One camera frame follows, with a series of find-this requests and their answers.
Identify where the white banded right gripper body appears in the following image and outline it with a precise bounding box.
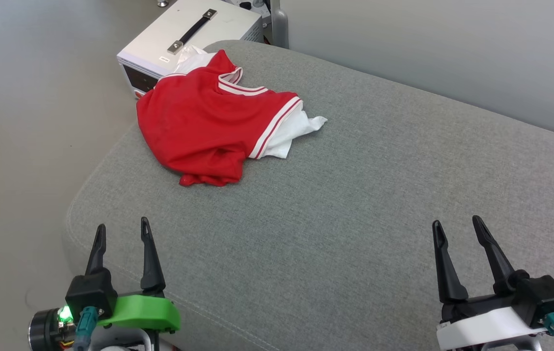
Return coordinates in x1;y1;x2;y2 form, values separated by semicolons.
436;292;549;351

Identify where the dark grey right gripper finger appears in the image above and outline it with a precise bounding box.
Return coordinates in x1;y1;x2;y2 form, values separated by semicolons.
432;220;469;304
472;215;516;296

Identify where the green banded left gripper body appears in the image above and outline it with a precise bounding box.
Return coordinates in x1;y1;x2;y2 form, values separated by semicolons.
97;294;181;333

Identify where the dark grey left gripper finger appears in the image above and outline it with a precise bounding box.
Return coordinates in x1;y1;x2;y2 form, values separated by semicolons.
140;217;166;293
85;224;107;276

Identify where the red white basketball jersey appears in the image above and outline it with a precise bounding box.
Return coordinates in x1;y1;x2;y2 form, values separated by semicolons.
136;45;328;188

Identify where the white metal box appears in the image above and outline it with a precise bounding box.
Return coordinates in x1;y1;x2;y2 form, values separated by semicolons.
117;0;264;100

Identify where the light grey metal leg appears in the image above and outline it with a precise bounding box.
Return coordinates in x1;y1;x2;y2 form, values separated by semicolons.
269;0;290;50

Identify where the dark equipment behind box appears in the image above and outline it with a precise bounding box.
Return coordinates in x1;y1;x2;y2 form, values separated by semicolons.
231;0;273;14

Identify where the teal plug left gripper cable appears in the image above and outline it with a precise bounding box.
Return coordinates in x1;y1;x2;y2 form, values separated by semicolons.
73;306;100;351

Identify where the black box handle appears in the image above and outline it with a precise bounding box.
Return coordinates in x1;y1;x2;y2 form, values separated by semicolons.
167;9;218;55

